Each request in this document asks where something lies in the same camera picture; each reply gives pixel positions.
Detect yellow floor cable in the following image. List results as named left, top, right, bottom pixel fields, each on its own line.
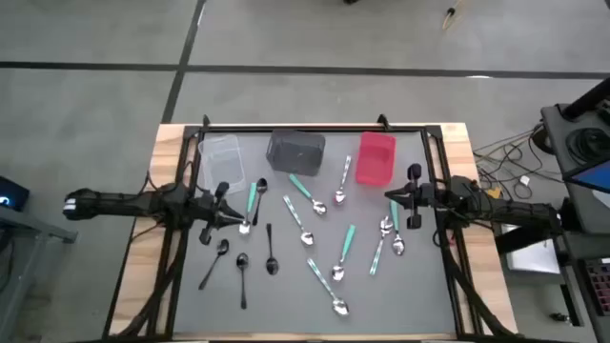
left=441, top=0, right=464, bottom=30

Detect blue laptop screen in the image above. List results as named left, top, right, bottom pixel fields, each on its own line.
left=564, top=159, right=610, bottom=194

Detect black device with blue light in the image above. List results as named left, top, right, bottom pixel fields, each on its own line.
left=0, top=175, right=31, bottom=213

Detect black pole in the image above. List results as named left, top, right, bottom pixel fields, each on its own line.
left=560, top=78, right=610, bottom=120

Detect dark grey translucent container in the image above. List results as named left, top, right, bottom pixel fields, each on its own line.
left=264, top=128, right=327, bottom=177

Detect coiled black cable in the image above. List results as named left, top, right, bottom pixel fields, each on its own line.
left=565, top=127, right=610, bottom=166

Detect red plastic container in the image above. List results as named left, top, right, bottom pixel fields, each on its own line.
left=354, top=131, right=397, bottom=187

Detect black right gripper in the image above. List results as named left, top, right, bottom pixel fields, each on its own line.
left=384, top=163, right=440, bottom=230

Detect keyboard with coloured keys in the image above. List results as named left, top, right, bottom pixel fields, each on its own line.
left=583, top=256, right=610, bottom=318

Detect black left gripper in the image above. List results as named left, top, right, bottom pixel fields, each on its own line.
left=190, top=180, right=245, bottom=246

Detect grey equipment cart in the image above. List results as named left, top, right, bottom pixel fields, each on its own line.
left=540, top=102, right=610, bottom=237

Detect clear plastic container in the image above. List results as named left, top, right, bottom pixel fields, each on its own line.
left=196, top=133, right=247, bottom=196

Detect grey side table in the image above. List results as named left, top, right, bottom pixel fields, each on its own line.
left=0, top=204, right=80, bottom=343

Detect teal white patterned handle spoon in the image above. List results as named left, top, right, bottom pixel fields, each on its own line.
left=333, top=154, right=353, bottom=206
left=368, top=214, right=394, bottom=277
left=282, top=194, right=315, bottom=248
left=305, top=257, right=351, bottom=317

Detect floor cable bundle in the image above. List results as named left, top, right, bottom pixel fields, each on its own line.
left=471, top=124, right=549, bottom=201

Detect teal handled silver spoon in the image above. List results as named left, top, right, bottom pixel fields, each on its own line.
left=238, top=181, right=258, bottom=236
left=288, top=172, right=329, bottom=216
left=389, top=199, right=407, bottom=256
left=331, top=224, right=357, bottom=282

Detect white box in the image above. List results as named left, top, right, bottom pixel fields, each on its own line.
left=504, top=223, right=562, bottom=275

